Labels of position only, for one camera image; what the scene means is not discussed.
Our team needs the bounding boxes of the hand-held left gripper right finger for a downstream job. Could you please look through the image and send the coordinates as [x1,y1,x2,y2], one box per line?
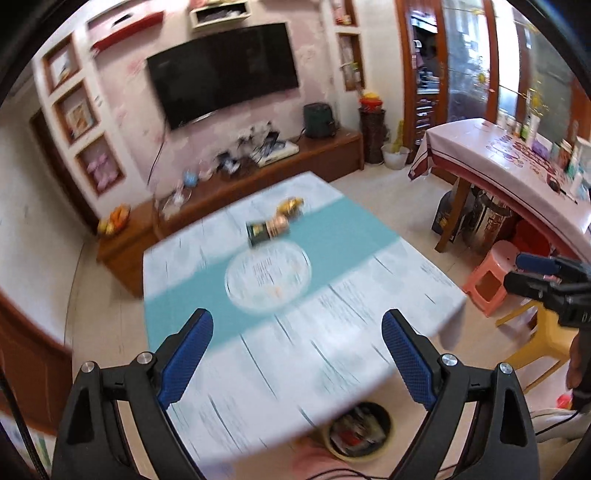
[381,309,540,480]

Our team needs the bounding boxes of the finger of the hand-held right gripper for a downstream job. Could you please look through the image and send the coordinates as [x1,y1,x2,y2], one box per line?
[516,251,590,276]
[503,271,563,304]

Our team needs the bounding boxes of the row of bottles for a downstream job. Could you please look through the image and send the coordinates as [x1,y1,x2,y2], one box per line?
[496,88,591,204]

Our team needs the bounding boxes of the dark air fryer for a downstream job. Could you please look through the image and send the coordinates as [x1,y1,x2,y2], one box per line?
[302,102,338,139]

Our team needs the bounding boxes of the white wall shelf unit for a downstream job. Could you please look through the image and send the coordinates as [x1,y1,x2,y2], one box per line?
[32,18,154,217]

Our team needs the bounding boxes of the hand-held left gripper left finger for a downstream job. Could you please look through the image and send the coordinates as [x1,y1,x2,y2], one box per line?
[51,308,214,480]

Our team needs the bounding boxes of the side table with pink cloth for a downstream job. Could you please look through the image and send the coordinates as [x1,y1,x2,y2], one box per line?
[407,117,591,273]

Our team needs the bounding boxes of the yellow plastic stool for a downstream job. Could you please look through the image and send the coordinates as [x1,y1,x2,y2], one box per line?
[496,295,581,393]

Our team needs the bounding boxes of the framed picture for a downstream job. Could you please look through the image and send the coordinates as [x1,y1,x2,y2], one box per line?
[67,102,96,139]

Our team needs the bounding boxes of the round bin with black liner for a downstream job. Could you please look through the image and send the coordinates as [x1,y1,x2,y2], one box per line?
[323,401,393,462]

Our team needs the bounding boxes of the wooden sliding glass door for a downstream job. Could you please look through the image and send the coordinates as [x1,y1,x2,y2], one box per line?
[394,0,591,167]

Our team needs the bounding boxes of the table with patterned cloth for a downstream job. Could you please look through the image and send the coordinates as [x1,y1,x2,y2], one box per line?
[142,172,467,467]

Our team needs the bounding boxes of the pink plastic stool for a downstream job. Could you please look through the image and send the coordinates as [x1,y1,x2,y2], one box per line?
[462,240,532,317]

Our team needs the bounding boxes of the wall niche shelves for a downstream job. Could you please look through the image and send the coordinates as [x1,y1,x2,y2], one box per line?
[335,0,366,93]

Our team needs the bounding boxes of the person's right forearm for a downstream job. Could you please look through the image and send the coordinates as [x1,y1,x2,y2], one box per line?
[567,330,591,411]

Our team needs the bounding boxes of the red and yellow basins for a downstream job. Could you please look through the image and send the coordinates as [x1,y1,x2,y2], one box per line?
[359,90,385,112]

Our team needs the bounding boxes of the white set-top box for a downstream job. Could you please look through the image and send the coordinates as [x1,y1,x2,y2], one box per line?
[256,141,299,168]

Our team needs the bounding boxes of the white bucket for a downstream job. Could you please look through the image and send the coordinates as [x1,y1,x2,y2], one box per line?
[381,143,411,171]

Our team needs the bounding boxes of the carved wooden door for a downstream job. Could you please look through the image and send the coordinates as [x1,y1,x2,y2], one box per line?
[0,286,75,435]

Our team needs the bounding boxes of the steel pot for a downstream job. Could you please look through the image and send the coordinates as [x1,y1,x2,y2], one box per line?
[462,189,513,253]

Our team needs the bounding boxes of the red wall shelf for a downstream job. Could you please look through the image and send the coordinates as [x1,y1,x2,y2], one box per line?
[90,11,165,51]

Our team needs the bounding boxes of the bowl of fruit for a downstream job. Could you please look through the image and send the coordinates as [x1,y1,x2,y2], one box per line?
[98,205,133,236]

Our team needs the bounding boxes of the small dark green box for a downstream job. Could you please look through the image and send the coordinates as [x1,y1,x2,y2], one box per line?
[246,219,278,249]

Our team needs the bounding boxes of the wooden television cabinet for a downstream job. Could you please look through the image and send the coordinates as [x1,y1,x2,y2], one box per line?
[97,127,363,298]

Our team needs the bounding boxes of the tall dark woven basket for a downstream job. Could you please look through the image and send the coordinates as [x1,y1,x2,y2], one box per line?
[360,108,387,165]

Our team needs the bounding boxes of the black wall television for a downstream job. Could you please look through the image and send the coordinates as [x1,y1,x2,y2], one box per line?
[146,22,300,131]

